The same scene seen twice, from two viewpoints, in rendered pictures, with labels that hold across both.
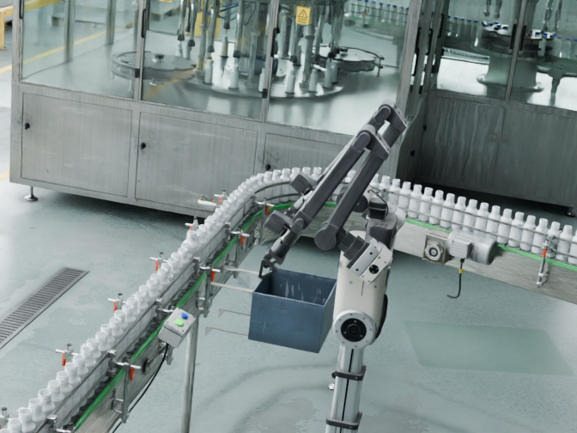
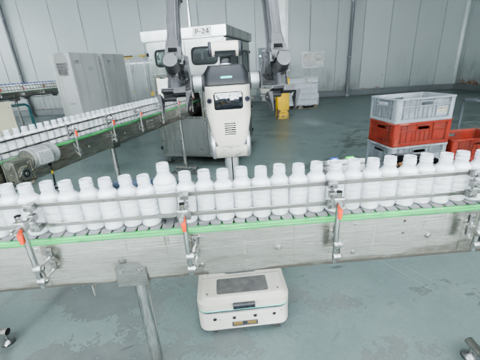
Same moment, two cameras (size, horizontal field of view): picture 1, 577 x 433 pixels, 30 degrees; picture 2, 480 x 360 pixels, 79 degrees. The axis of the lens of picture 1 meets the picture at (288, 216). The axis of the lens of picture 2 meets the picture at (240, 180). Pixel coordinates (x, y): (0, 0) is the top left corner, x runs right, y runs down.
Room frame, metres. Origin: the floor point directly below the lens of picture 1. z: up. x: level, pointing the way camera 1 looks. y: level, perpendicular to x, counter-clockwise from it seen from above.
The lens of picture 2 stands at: (4.06, 1.26, 1.46)
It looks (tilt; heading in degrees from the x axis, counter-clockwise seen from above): 21 degrees down; 257
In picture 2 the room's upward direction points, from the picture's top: 3 degrees counter-clockwise
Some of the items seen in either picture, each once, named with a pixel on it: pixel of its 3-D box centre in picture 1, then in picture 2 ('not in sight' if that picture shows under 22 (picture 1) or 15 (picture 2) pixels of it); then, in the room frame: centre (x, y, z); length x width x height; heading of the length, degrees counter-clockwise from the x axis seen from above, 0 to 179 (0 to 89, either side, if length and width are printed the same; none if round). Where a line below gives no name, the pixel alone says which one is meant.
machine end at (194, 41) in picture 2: not in sight; (207, 96); (3.29, -4.05, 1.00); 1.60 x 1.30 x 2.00; 61
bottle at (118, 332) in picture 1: (113, 341); (423, 178); (3.27, 0.54, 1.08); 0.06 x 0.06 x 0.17
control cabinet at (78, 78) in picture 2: not in sight; (85, 101); (5.66, -5.77, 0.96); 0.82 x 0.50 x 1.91; 61
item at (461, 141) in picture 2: not in sight; (463, 143); (1.03, -1.11, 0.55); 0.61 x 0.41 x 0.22; 172
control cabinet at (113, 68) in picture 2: not in sight; (112, 96); (5.22, -6.55, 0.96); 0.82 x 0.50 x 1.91; 61
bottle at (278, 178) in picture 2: (160, 289); (278, 188); (3.74, 0.45, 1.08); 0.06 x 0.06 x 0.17
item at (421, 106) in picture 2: not in sight; (410, 106); (1.74, -1.14, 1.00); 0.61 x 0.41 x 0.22; 176
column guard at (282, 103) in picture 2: not in sight; (282, 98); (0.80, -6.72, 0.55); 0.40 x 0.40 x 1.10; 79
